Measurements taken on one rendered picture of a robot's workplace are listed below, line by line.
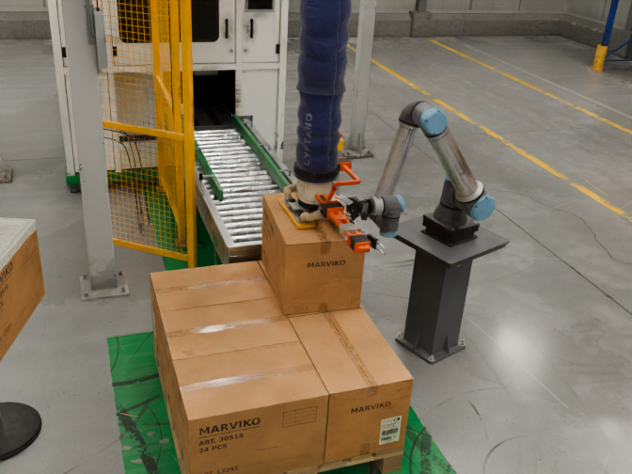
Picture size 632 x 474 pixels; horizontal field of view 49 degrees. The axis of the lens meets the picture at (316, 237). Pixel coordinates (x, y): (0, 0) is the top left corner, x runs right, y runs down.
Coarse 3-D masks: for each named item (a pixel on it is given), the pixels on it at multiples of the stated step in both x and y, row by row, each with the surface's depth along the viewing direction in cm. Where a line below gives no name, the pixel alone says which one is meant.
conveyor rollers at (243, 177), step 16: (208, 144) 563; (224, 144) 559; (240, 144) 563; (208, 160) 530; (224, 160) 527; (240, 160) 530; (256, 160) 534; (224, 176) 502; (240, 176) 506; (256, 176) 502; (224, 192) 477; (240, 192) 481; (256, 192) 477; (272, 192) 480; (224, 208) 453; (240, 208) 456; (256, 208) 453; (240, 224) 432; (256, 224) 435; (240, 240) 416; (256, 240) 419
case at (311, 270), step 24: (264, 216) 376; (288, 216) 353; (264, 240) 381; (288, 240) 330; (312, 240) 331; (336, 240) 332; (264, 264) 386; (288, 264) 331; (312, 264) 334; (336, 264) 338; (360, 264) 341; (288, 288) 337; (312, 288) 341; (336, 288) 344; (360, 288) 348; (288, 312) 344
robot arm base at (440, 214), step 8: (440, 208) 379; (448, 208) 375; (456, 208) 374; (440, 216) 378; (448, 216) 376; (456, 216) 375; (464, 216) 377; (448, 224) 376; (456, 224) 376; (464, 224) 379
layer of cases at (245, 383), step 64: (192, 320) 336; (256, 320) 339; (320, 320) 342; (192, 384) 293; (256, 384) 296; (320, 384) 298; (384, 384) 301; (192, 448) 281; (256, 448) 293; (320, 448) 305; (384, 448) 319
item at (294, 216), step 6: (282, 198) 365; (294, 198) 366; (282, 204) 360; (288, 204) 359; (288, 210) 354; (300, 210) 348; (294, 216) 347; (294, 222) 343; (300, 222) 342; (306, 222) 343; (312, 222) 343; (300, 228) 340; (306, 228) 341
